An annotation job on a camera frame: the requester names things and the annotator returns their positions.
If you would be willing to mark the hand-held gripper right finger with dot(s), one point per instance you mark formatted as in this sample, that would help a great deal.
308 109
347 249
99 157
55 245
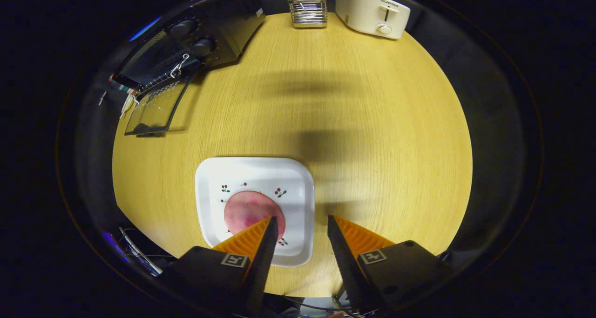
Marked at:
347 267

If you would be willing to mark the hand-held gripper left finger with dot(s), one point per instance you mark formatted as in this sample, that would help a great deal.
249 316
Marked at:
263 271

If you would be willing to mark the clear plastic water bottle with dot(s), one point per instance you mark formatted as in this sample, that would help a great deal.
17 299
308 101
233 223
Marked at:
120 83

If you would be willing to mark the pink ham slice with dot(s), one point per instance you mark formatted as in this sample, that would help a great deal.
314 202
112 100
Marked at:
251 208

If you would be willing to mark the metal clip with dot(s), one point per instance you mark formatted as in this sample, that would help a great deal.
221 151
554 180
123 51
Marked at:
102 98

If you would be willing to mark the white square plate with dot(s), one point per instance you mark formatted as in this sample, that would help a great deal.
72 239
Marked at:
260 173

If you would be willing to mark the black toaster oven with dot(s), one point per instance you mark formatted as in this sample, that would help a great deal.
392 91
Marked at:
228 24

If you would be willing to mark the white pop-up toaster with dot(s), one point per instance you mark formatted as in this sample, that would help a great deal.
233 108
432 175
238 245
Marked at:
368 10

